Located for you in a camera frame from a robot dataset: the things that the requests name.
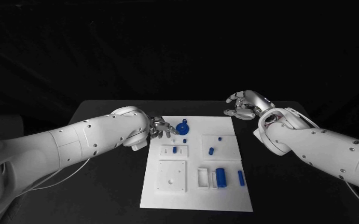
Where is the blue gear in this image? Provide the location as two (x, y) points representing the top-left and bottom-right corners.
(174, 118), (190, 136)

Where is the white task board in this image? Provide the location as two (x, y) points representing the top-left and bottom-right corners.
(138, 116), (253, 213)

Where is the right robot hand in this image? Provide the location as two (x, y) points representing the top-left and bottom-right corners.
(223, 89), (275, 121)

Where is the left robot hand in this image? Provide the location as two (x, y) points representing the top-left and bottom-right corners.
(147, 116), (180, 139)

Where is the white cable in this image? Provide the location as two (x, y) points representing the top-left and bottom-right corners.
(344, 180), (359, 199)
(15, 158), (90, 197)

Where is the thick blue cylinder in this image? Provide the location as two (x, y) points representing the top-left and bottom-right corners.
(214, 167), (227, 188)

